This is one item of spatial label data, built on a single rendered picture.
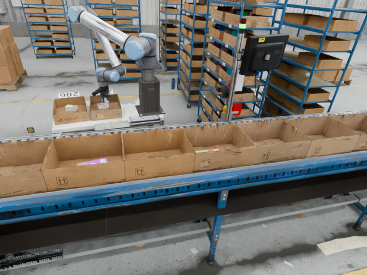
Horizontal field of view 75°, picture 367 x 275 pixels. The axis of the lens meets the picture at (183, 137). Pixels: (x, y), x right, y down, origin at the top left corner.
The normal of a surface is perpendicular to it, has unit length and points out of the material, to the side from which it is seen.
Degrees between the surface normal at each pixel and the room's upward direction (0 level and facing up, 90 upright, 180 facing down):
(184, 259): 0
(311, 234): 0
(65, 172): 90
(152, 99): 90
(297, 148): 90
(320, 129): 90
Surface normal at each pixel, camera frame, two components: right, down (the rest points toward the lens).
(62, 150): 0.26, 0.52
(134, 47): -0.29, 0.55
